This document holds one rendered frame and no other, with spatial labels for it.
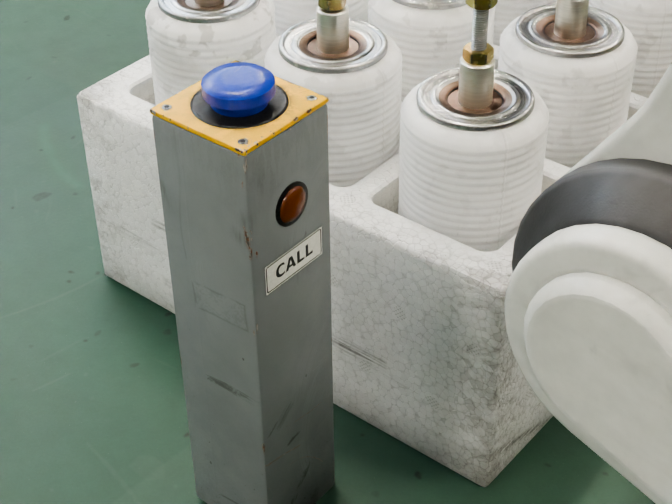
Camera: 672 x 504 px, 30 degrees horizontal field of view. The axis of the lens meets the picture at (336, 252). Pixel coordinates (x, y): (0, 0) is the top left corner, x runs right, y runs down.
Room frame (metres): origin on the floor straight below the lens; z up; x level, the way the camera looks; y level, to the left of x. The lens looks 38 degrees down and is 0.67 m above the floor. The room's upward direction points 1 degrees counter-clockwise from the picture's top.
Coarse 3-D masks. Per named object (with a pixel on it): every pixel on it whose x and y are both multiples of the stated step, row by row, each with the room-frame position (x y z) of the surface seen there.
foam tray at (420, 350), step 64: (128, 128) 0.80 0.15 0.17; (128, 192) 0.81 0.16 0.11; (384, 192) 0.71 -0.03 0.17; (128, 256) 0.82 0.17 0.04; (384, 256) 0.65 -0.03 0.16; (448, 256) 0.63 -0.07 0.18; (512, 256) 0.63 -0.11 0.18; (384, 320) 0.65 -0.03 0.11; (448, 320) 0.61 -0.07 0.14; (384, 384) 0.65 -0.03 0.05; (448, 384) 0.61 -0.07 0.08; (512, 384) 0.61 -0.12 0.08; (448, 448) 0.61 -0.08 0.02; (512, 448) 0.62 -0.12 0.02
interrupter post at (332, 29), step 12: (324, 12) 0.77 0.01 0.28; (336, 12) 0.77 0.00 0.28; (348, 12) 0.77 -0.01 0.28; (324, 24) 0.76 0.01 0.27; (336, 24) 0.76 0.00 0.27; (348, 24) 0.77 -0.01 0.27; (324, 36) 0.76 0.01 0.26; (336, 36) 0.76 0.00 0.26; (348, 36) 0.77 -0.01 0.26; (324, 48) 0.76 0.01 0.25; (336, 48) 0.76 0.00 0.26
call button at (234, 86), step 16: (224, 64) 0.61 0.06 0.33; (240, 64) 0.61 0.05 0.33; (256, 64) 0.61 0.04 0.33; (208, 80) 0.59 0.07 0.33; (224, 80) 0.59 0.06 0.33; (240, 80) 0.59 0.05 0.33; (256, 80) 0.59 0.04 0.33; (272, 80) 0.59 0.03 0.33; (208, 96) 0.58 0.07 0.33; (224, 96) 0.58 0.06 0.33; (240, 96) 0.58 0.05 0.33; (256, 96) 0.58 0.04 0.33; (272, 96) 0.59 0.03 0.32; (224, 112) 0.58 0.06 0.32; (240, 112) 0.58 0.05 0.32; (256, 112) 0.58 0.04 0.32
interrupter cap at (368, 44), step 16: (288, 32) 0.79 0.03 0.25; (304, 32) 0.79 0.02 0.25; (352, 32) 0.79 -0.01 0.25; (368, 32) 0.79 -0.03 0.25; (288, 48) 0.77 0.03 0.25; (304, 48) 0.77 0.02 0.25; (352, 48) 0.77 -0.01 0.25; (368, 48) 0.76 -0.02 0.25; (384, 48) 0.76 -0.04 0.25; (304, 64) 0.74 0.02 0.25; (320, 64) 0.74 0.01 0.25; (336, 64) 0.74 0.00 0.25; (352, 64) 0.74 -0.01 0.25; (368, 64) 0.74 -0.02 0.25
